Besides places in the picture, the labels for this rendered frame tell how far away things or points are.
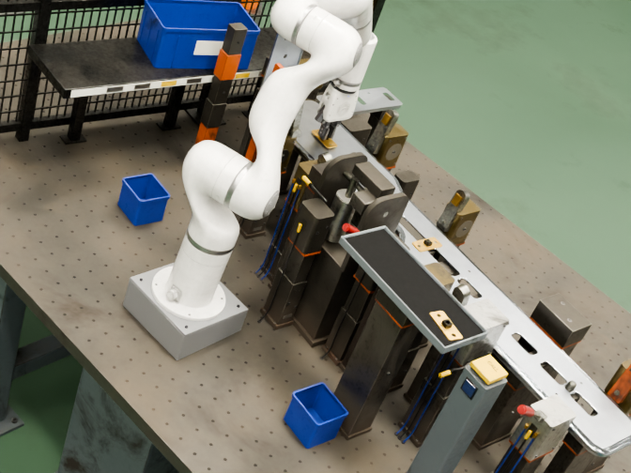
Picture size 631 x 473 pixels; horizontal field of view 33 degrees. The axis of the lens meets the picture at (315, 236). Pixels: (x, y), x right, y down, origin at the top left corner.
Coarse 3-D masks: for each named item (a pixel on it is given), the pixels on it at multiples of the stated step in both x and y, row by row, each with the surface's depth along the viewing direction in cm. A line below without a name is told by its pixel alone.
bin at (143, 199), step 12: (132, 180) 294; (144, 180) 297; (156, 180) 296; (120, 192) 294; (132, 192) 288; (144, 192) 300; (156, 192) 297; (168, 192) 293; (120, 204) 295; (132, 204) 290; (144, 204) 288; (156, 204) 291; (132, 216) 291; (144, 216) 291; (156, 216) 294
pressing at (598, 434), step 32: (416, 224) 279; (416, 256) 268; (448, 256) 272; (480, 288) 266; (512, 320) 260; (512, 352) 250; (544, 352) 254; (544, 384) 244; (608, 416) 243; (608, 448) 235
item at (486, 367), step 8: (480, 360) 219; (488, 360) 219; (472, 368) 218; (480, 368) 217; (488, 368) 218; (496, 368) 218; (488, 376) 216; (496, 376) 216; (504, 376) 218; (488, 384) 215
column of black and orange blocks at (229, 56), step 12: (228, 24) 292; (240, 24) 293; (228, 36) 293; (240, 36) 293; (228, 48) 294; (240, 48) 296; (228, 60) 296; (216, 72) 300; (228, 72) 299; (216, 84) 302; (228, 84) 303; (216, 96) 303; (204, 108) 308; (216, 108) 306; (204, 120) 309; (216, 120) 309; (204, 132) 311; (216, 132) 313
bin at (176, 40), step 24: (168, 0) 301; (192, 0) 305; (144, 24) 299; (168, 24) 306; (192, 24) 310; (216, 24) 314; (144, 48) 300; (168, 48) 292; (192, 48) 296; (216, 48) 300
